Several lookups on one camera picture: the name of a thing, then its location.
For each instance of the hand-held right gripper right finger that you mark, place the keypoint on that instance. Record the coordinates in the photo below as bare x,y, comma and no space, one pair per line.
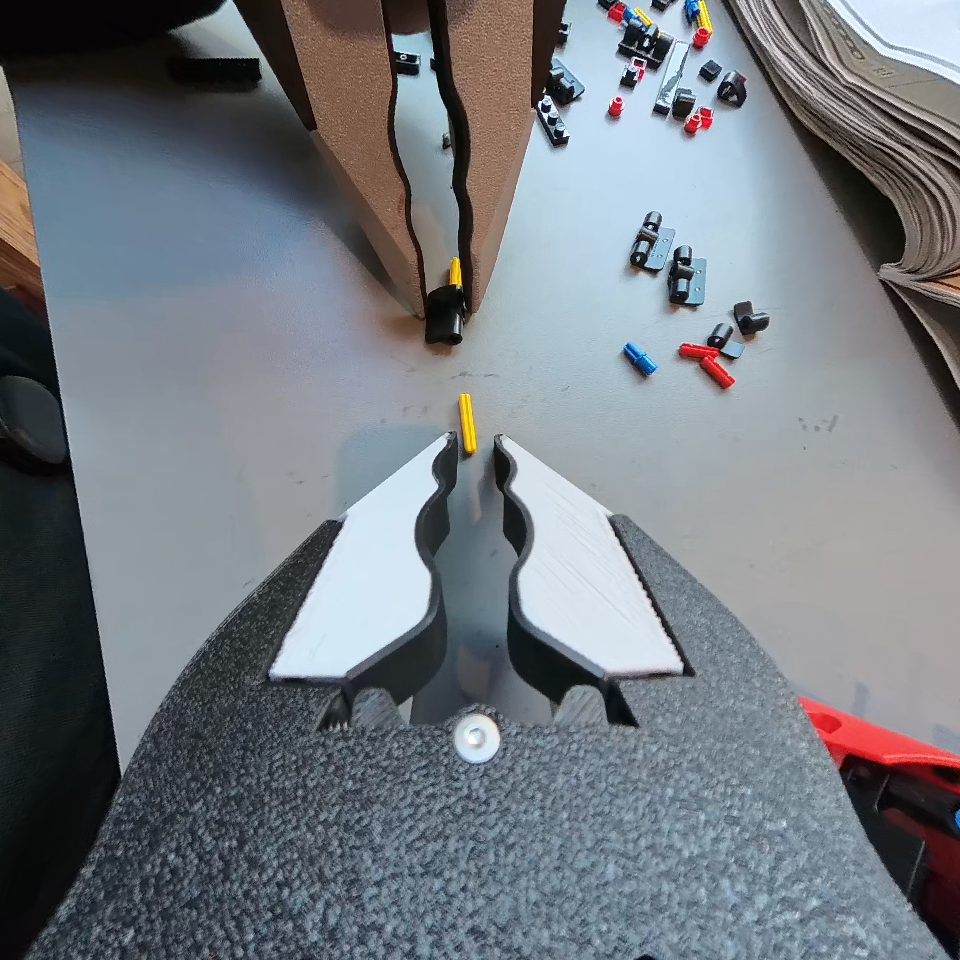
592,592

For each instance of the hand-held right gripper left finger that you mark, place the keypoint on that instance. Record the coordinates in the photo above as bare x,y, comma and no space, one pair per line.
360,592

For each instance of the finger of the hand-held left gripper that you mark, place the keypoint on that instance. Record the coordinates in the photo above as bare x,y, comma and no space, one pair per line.
495,97
345,97

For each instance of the pile of small toy bricks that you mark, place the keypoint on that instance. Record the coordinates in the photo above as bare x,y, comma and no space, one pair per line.
667,67

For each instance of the yellow toy axle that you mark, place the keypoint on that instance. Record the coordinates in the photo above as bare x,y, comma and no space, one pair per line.
455,271
468,424

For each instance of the black toy clip plate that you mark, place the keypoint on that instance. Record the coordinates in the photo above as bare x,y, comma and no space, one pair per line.
651,244
686,277

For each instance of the black toy axle connector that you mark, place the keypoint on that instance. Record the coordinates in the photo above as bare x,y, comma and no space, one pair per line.
444,315

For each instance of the blue toy pin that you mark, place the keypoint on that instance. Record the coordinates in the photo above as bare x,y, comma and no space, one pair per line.
640,360

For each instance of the red toy axle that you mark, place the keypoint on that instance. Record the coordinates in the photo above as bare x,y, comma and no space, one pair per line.
718,373
699,350

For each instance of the small black toy connector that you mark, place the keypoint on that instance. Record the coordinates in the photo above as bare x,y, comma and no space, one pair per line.
721,336
750,319

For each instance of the partly built toy car model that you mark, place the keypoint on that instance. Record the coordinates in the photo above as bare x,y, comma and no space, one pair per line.
885,750

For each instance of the instruction booklet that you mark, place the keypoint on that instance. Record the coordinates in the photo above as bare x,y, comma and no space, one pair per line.
862,112

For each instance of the person's lap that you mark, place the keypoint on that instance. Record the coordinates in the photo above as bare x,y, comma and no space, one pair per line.
45,675

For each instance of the round grey knob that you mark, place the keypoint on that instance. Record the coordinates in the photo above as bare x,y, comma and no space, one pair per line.
30,420

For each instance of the wooden post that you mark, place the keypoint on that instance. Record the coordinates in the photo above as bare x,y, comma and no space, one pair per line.
19,232

